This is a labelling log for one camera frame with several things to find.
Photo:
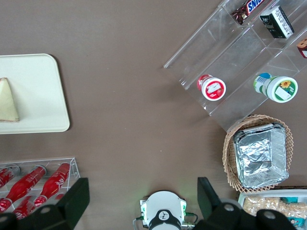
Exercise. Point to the small teal snack packet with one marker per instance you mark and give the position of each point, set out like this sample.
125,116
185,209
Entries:
289,199

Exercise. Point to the red cola bottle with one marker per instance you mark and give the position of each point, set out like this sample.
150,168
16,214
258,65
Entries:
24,207
56,179
26,184
7,176

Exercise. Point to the Snickers chocolate bar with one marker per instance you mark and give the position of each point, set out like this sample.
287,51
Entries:
249,8

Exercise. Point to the white rectangular snack tray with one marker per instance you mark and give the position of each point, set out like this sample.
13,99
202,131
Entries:
263,192

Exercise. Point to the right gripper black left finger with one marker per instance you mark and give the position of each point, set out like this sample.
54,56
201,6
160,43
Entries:
60,213

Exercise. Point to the green lid yogurt cup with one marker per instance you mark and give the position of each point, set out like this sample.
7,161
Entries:
280,88

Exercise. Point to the light tan wicker basket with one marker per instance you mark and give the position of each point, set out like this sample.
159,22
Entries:
227,148

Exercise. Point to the cream plastic tray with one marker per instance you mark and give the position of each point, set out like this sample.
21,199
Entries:
40,95

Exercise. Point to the triangle sandwich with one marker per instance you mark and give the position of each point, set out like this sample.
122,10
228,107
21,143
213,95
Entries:
8,103

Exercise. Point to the puffed rice snack bag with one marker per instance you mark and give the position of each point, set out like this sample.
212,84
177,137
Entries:
299,208
263,206

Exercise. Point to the teal snack box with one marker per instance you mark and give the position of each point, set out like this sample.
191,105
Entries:
295,221

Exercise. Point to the clear acrylic bottle rack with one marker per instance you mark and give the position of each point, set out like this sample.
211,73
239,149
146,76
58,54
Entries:
74,167

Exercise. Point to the red lid yogurt cup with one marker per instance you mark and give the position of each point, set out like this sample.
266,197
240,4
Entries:
213,88

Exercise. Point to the chocolate chip cookie box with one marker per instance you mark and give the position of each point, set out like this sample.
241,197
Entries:
302,48

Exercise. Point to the clear acrylic tiered shelf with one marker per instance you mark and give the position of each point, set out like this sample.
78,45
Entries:
216,48

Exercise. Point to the aluminium foil container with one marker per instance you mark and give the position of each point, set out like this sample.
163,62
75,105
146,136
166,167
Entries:
261,155

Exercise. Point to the small black carton box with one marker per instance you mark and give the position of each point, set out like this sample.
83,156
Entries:
277,22

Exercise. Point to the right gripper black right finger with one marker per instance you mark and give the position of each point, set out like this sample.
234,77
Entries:
216,210

